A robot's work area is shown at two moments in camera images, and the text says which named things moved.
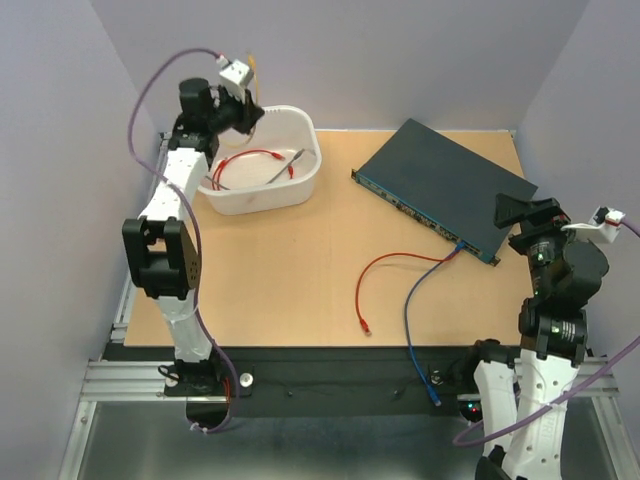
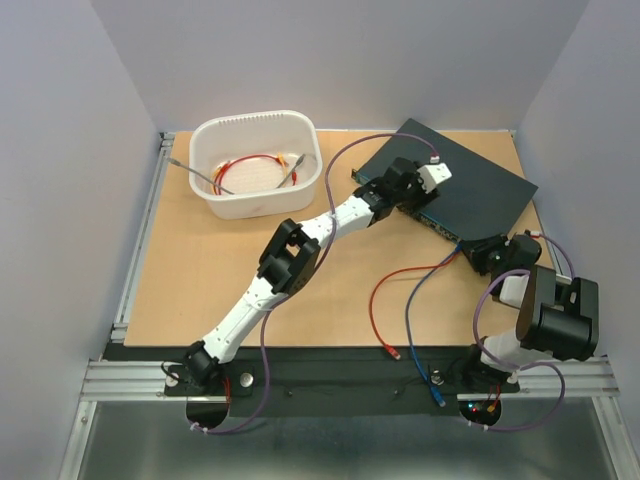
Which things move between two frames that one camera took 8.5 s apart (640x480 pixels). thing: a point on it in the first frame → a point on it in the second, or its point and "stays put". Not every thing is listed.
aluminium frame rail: (106, 380) stays put
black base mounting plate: (319, 378) stays put
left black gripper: (250, 112) → (423, 199)
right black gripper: (510, 209) → (475, 248)
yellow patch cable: (251, 56) → (282, 160)
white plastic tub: (272, 168) stays put
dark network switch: (445, 187) stays put
